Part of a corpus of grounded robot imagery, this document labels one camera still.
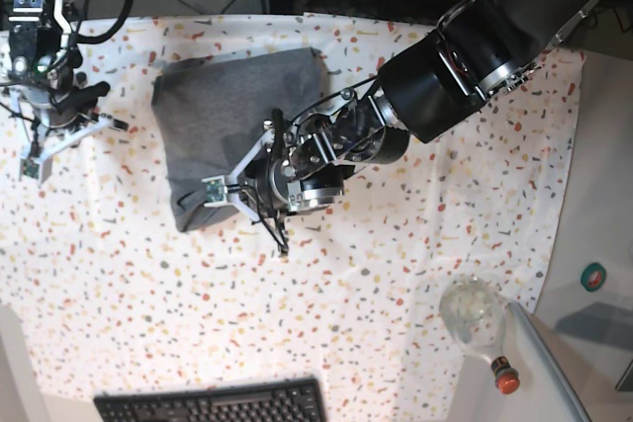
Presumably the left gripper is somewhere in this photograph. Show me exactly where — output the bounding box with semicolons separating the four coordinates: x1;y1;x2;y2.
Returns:
246;158;346;214

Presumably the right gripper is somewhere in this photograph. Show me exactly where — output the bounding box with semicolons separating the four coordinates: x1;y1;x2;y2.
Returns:
24;81;110;128

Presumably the grey t-shirt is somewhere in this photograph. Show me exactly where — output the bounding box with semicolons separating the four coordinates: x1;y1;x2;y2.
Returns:
151;47;321;233

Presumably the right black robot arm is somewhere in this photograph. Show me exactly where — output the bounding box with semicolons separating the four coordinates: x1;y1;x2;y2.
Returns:
1;0;134;128

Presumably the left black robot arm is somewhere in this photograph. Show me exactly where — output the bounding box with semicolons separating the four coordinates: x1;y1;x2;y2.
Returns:
245;0;590;213

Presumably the terrazzo pattern tablecloth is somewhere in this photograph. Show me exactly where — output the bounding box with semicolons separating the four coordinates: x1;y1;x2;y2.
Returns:
1;14;587;421

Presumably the black computer keyboard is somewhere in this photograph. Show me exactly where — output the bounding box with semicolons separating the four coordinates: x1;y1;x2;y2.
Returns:
93;378;327;422

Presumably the clear plastic bottle red cap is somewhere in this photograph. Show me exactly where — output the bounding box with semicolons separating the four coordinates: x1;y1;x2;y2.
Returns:
439;275;520;395

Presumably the green tape roll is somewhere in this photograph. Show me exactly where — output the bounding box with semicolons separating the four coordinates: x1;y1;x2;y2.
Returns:
581;262;607;293

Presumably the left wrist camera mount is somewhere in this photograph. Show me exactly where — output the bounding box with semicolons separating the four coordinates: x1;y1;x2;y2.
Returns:
199;108;293;259

